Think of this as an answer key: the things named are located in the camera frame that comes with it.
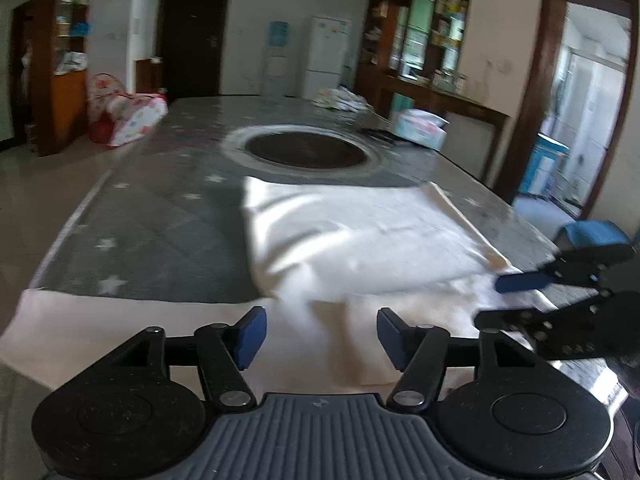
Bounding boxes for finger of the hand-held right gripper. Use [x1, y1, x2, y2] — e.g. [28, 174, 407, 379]
[494, 244, 637, 295]
[472, 287, 621, 341]

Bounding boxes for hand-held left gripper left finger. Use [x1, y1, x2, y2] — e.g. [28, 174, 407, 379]
[102, 306, 268, 413]

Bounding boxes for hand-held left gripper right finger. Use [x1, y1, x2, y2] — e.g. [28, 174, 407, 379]
[376, 307, 548, 413]

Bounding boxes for white garment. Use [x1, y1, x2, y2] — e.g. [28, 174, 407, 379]
[0, 176, 558, 396]

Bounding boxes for blue object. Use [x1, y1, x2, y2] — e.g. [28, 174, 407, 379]
[559, 219, 632, 252]

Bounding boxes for blue cabinet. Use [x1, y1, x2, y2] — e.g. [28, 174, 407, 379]
[520, 132, 571, 197]

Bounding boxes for white teal tissue pack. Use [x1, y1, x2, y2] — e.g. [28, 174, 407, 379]
[395, 108, 449, 150]

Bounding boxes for round black inset cooktop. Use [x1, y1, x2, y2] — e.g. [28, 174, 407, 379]
[222, 124, 386, 171]

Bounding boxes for patterned cloth pile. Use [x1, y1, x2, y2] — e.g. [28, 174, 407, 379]
[314, 86, 373, 112]

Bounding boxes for pink patterned baby seat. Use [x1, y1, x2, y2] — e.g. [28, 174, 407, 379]
[87, 72, 168, 147]

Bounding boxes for white water dispenser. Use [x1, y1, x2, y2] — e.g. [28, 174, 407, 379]
[262, 52, 290, 98]

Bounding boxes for small wooden cabinet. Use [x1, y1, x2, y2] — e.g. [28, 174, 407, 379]
[135, 57, 166, 96]

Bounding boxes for dark wooden display cabinet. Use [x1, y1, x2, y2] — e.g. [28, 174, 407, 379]
[357, 0, 473, 106]

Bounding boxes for white refrigerator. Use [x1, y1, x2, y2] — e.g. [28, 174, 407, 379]
[300, 15, 351, 100]

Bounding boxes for wooden shelf cabinet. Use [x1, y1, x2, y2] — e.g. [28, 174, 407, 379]
[30, 0, 96, 156]

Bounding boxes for dark wooden door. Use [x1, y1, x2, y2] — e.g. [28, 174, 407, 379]
[156, 0, 233, 101]

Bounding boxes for white plastic bag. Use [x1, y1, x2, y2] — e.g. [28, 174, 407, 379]
[55, 52, 88, 73]

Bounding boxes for dark wooden door frame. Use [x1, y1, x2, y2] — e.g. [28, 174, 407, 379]
[492, 0, 638, 221]

